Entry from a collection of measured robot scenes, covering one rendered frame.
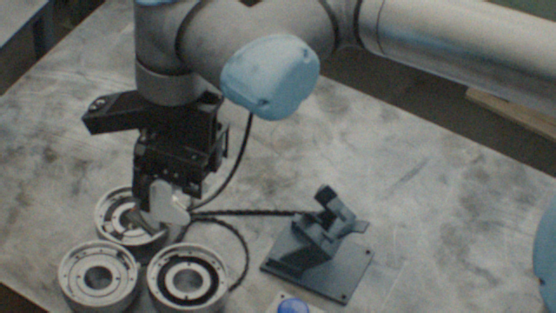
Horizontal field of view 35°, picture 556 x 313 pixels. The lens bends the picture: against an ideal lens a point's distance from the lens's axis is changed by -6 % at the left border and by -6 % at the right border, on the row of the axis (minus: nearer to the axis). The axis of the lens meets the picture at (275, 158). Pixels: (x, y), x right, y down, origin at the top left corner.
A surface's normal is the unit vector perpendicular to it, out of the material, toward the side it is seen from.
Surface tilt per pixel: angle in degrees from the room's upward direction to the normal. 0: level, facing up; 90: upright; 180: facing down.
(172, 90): 89
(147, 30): 91
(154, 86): 88
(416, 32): 67
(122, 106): 31
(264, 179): 0
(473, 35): 48
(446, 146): 0
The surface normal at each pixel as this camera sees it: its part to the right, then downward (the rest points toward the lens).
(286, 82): 0.71, 0.54
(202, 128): -0.37, 0.65
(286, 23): 0.40, -0.32
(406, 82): 0.07, -0.68
